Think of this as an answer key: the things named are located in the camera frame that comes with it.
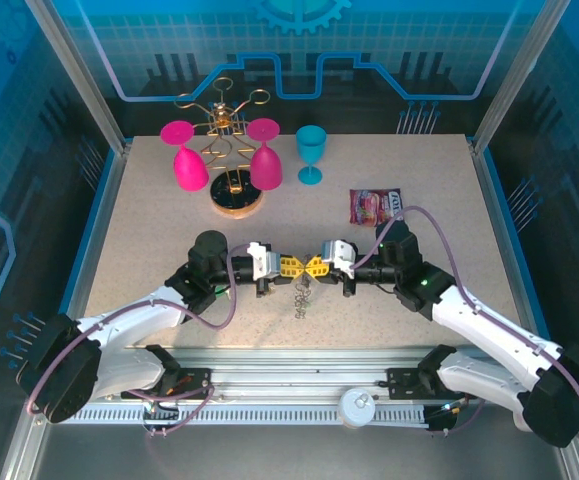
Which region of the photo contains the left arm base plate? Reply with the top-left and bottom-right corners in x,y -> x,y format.
133,366 -> 214,402

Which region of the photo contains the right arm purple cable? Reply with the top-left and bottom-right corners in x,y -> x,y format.
348,205 -> 579,462

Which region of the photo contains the gold wire glass rack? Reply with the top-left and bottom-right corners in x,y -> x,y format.
173,77 -> 272,219

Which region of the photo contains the pink plastic goblet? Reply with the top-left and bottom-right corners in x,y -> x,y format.
159,119 -> 211,193
246,117 -> 286,192

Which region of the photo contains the teal plastic goblet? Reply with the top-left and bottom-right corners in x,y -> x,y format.
295,124 -> 328,187

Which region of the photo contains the white slotted cable duct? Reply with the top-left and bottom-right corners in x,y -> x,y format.
75,405 -> 428,428

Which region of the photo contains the aluminium table side rail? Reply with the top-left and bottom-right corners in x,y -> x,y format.
61,142 -> 133,326
468,142 -> 546,346

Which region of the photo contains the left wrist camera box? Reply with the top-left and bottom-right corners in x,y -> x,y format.
246,241 -> 284,281

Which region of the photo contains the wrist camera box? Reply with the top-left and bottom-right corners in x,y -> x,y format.
320,238 -> 360,277
246,241 -> 284,281

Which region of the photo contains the purple candy bag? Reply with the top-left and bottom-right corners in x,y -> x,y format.
347,187 -> 405,228

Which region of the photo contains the aluminium front rail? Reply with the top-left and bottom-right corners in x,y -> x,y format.
93,347 -> 535,407

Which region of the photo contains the aluminium frame post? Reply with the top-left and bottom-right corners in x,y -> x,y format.
23,0 -> 134,155
468,0 -> 573,155

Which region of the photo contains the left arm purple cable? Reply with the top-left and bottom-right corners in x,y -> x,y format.
26,243 -> 253,440

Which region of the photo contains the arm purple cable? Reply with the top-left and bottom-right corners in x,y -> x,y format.
348,205 -> 579,462
26,243 -> 253,440

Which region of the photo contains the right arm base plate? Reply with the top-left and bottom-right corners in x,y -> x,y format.
385,366 -> 431,402

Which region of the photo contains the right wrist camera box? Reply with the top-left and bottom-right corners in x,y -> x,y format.
320,238 -> 360,277

